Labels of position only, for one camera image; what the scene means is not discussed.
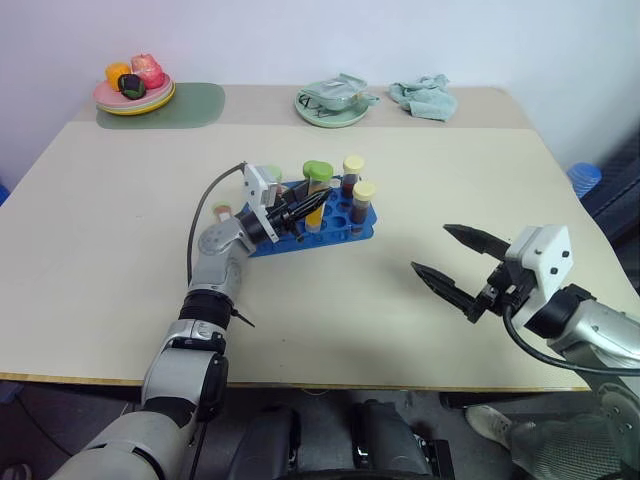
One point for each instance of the dark tube yellow cap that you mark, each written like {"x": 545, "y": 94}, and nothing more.
{"x": 352, "y": 180}

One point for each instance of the brown tube yellow cap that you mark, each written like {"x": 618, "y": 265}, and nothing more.
{"x": 361, "y": 210}

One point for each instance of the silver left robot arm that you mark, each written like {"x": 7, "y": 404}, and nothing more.
{"x": 210, "y": 280}

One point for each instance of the red tube pale green cap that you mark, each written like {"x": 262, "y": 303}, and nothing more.
{"x": 272, "y": 175}

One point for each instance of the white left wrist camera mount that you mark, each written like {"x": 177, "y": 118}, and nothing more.
{"x": 256, "y": 195}

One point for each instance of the blue test tube rack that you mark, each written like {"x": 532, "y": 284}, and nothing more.
{"x": 345, "y": 230}

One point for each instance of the white shoe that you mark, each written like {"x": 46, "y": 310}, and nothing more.
{"x": 489, "y": 424}

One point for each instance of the dark rounded shape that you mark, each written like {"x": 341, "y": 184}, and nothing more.
{"x": 387, "y": 440}
{"x": 270, "y": 445}

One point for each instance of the pink plate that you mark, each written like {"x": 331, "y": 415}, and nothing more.
{"x": 107, "y": 95}

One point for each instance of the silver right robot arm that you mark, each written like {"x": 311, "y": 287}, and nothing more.
{"x": 600, "y": 325}

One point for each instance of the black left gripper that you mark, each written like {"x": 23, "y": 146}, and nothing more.
{"x": 284, "y": 217}

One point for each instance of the black table frame bar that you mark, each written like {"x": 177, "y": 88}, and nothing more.
{"x": 500, "y": 398}

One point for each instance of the teal cloth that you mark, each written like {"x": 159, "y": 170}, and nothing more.
{"x": 427, "y": 100}

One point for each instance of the person's grey-green trouser leg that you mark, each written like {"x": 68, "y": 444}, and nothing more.
{"x": 560, "y": 450}

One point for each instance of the orange toy food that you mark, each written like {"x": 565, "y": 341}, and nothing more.
{"x": 115, "y": 74}

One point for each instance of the black toy food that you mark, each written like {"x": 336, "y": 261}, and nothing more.
{"x": 132, "y": 87}

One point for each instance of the green placemat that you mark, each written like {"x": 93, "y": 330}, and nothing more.
{"x": 197, "y": 107}

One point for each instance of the yellow plate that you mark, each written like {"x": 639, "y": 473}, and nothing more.
{"x": 155, "y": 108}

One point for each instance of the pink toy food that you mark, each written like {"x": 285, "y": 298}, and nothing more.
{"x": 150, "y": 72}

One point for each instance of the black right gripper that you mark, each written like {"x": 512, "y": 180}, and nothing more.
{"x": 507, "y": 290}

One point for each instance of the black base block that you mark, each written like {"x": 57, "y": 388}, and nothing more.
{"x": 436, "y": 457}

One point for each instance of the light green plate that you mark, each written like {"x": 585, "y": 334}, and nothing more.
{"x": 167, "y": 96}

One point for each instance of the blue water bottle cap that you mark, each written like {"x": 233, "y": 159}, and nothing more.
{"x": 585, "y": 177}

